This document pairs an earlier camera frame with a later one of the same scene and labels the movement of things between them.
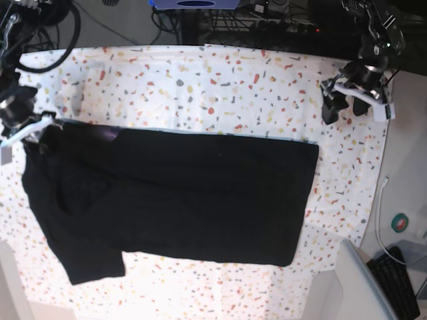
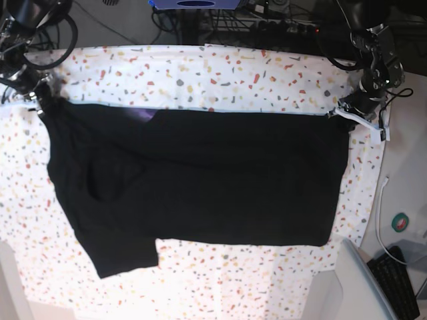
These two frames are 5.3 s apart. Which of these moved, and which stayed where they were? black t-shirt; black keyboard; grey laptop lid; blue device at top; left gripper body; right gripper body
Moved: left gripper body; right gripper body; black t-shirt
Stayed: black keyboard; grey laptop lid; blue device at top
